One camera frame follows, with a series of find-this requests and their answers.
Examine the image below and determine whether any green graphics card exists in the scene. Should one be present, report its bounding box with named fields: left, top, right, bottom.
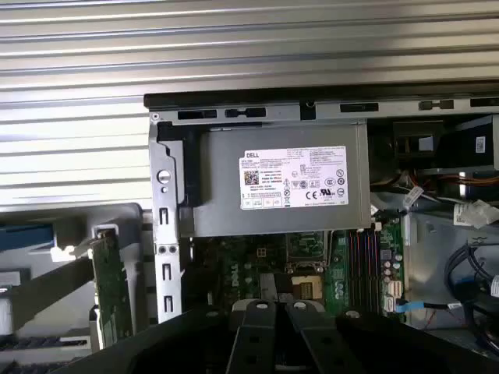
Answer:
left=90, top=228, right=134, bottom=342

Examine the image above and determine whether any grey power supply unit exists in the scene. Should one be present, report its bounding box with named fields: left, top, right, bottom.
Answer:
left=178, top=119, right=372, bottom=238

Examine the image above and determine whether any orange red wire bundle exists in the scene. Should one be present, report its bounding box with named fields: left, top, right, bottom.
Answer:
left=426, top=173, right=499, bottom=190

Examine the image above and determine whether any green motherboard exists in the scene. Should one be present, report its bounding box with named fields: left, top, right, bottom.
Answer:
left=193, top=228, right=409, bottom=316

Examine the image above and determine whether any silver CPU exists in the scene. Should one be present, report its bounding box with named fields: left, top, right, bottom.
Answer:
left=0, top=299, right=13, bottom=337

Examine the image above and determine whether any wire locking lever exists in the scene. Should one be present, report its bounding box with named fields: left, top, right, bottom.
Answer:
left=325, top=231, right=334, bottom=273

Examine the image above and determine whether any blue data cable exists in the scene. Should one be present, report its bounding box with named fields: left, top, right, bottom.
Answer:
left=392, top=300, right=430, bottom=313

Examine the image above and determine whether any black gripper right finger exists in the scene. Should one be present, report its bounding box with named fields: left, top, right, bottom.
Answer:
left=276, top=273, right=499, bottom=374

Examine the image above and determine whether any white cable tag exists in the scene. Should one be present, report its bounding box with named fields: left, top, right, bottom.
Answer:
left=451, top=199, right=490, bottom=230

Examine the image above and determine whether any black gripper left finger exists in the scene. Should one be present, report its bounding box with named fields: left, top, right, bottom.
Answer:
left=50, top=272, right=280, bottom=374

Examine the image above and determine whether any black RAM slot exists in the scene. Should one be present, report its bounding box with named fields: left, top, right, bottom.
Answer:
left=373, top=224, right=382, bottom=316
left=348, top=228, right=357, bottom=312
left=356, top=228, right=366, bottom=313
left=365, top=228, right=374, bottom=315

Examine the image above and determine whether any metal socket cover frame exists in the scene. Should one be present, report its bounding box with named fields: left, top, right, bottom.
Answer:
left=285, top=230, right=327, bottom=273

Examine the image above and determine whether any grey parts rack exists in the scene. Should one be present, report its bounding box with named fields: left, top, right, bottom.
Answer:
left=0, top=201, right=146, bottom=374

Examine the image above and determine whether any multicolour power wire bundle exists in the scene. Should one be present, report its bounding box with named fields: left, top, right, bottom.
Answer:
left=369, top=167, right=430, bottom=213

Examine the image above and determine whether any metal drive cage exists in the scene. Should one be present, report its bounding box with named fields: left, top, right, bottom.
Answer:
left=389, top=112, right=499, bottom=176

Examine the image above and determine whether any CPU socket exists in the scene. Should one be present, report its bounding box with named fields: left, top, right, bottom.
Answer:
left=290, top=273, right=325, bottom=302

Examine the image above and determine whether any black open PC case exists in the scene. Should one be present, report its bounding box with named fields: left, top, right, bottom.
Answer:
left=142, top=79, right=499, bottom=340

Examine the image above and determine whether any hard disk in blue carrier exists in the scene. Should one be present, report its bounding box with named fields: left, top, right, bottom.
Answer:
left=0, top=222, right=55, bottom=250

